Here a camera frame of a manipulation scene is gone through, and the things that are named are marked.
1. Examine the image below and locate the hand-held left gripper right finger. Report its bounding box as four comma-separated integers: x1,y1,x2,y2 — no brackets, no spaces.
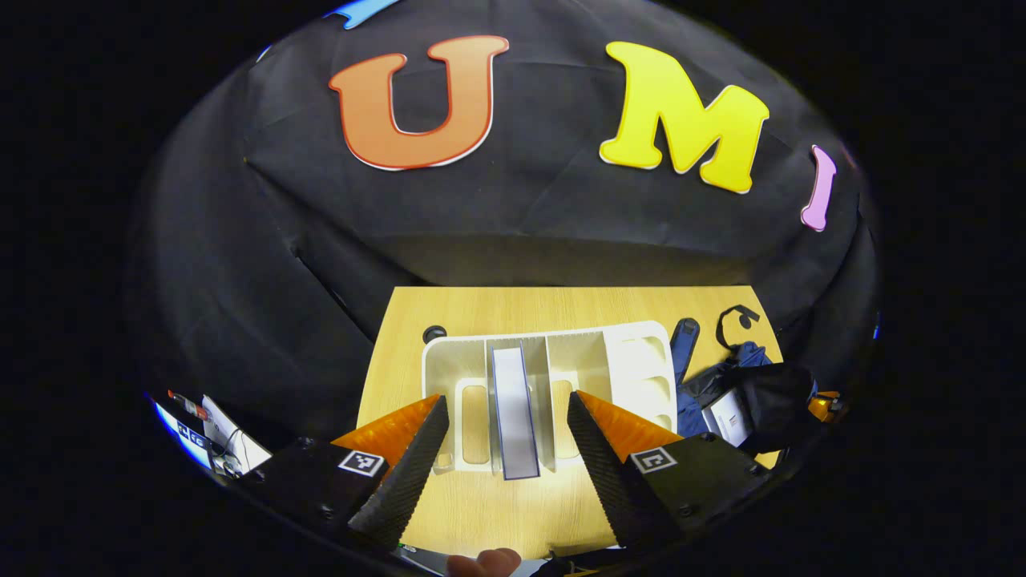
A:
566,390,777,552

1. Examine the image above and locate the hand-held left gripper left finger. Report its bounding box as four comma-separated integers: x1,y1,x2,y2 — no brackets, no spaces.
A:
238,393,451,552

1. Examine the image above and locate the grey cover book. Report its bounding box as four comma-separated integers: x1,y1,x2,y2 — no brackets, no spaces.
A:
701,387,752,439

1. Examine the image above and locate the blue schoolbag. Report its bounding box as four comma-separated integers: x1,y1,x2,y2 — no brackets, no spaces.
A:
672,305,818,456

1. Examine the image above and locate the pale blue cover book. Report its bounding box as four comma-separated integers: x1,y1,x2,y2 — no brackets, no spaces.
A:
491,343,541,482

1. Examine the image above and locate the white bookshelf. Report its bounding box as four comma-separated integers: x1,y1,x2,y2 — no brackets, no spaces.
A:
421,321,681,475

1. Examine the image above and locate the white board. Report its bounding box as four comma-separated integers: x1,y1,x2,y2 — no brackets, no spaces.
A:
200,394,273,475

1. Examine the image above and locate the blue lit screen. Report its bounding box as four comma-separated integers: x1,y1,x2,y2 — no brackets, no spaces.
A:
152,398,213,471

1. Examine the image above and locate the black backdrop cloth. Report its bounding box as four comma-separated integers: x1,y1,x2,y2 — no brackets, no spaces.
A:
128,0,883,450

